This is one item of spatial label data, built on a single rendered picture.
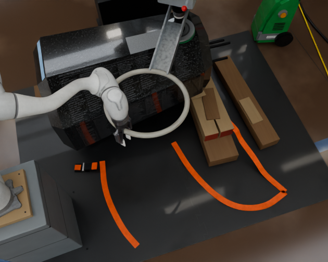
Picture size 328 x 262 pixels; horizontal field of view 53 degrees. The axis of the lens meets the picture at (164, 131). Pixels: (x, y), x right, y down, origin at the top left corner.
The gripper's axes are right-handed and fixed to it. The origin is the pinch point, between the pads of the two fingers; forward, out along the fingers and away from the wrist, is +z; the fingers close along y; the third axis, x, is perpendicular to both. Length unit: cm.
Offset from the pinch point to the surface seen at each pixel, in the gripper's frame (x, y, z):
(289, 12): -31, 198, 38
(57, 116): 57, -2, 20
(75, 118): 47, 4, 22
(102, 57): 48, 41, -2
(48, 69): 72, 15, -1
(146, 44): 30, 65, -2
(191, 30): 9, 89, -6
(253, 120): -49, 100, 73
